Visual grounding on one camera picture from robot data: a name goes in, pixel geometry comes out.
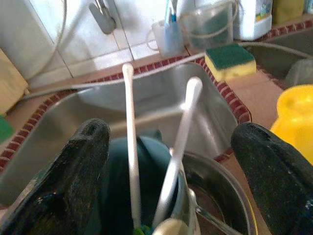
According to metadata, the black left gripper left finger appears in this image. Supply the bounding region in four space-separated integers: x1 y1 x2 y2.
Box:
0 118 111 235

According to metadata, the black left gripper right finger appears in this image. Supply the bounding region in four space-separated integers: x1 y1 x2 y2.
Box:
231 123 313 235

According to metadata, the stainless steel bowl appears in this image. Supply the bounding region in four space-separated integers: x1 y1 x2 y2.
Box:
182 151 257 235

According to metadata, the yellow plastic cup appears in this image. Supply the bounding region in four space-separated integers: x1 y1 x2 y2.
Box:
270 84 313 159

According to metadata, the teal mug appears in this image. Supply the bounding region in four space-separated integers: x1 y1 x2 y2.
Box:
97 129 183 235

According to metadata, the metal spoon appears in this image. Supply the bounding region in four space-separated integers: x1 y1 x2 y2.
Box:
187 188 237 235

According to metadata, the beige water ioniser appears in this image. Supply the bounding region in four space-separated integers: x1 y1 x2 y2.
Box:
0 47 30 116

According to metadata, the steel sink basin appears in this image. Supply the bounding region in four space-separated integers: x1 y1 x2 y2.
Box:
241 26 313 89
0 61 240 206

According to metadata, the green yellow sponge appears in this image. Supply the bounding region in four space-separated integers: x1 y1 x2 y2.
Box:
204 43 257 82

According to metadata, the white bottle yellow cap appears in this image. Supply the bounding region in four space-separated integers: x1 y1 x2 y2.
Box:
232 0 273 42

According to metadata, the dark green scouring sponge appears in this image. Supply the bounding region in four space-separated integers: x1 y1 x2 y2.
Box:
189 12 232 48

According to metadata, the clear plastic mug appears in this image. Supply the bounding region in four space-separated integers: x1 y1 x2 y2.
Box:
146 20 184 56

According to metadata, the yellow box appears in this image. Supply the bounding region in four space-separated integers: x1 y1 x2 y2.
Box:
272 0 306 25

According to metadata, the blue white toothbrush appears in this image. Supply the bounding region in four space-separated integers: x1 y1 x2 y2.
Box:
163 0 179 51

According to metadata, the clear plastic container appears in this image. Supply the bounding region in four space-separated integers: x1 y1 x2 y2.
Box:
179 3 238 51

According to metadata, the white utensil handle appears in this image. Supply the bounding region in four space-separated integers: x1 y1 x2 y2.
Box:
152 76 203 227
121 63 143 230

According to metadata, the grey hose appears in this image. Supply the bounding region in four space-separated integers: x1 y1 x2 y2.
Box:
21 52 206 102

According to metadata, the white hose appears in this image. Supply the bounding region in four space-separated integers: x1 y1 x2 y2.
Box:
29 0 69 81

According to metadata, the grey wall tap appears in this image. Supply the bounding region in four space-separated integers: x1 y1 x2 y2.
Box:
88 0 117 35

